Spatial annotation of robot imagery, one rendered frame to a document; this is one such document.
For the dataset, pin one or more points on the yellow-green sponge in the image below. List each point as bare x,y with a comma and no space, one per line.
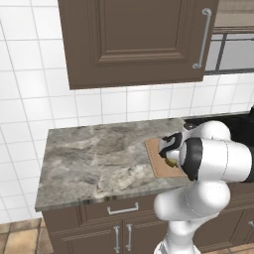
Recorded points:
170,162

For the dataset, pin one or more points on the brown base cupboard door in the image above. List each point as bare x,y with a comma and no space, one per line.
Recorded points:
246,236
221,231
86,239
147,238

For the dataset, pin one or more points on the black hob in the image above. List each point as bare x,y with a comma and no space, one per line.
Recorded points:
239,127

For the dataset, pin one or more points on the brown wall cupboard door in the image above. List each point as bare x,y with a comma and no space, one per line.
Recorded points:
132,39

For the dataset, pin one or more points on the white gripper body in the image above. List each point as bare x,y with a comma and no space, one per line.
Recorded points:
174,154

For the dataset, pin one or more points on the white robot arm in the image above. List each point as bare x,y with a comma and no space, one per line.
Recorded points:
205,198

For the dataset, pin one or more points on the tan wooden cutting board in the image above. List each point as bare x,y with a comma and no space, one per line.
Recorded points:
152,155

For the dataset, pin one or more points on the brown drawer front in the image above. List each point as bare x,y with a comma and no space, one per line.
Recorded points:
96,208

